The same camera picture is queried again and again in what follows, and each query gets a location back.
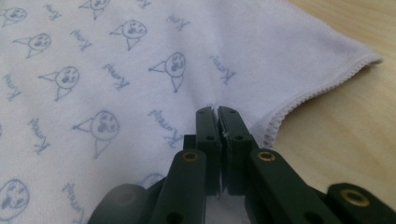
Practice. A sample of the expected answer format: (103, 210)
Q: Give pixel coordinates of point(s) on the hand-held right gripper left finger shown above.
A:
(207, 137)

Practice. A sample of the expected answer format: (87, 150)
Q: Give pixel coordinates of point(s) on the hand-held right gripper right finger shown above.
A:
(236, 137)

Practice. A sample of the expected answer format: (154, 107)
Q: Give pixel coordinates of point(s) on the white printed towel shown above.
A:
(124, 77)

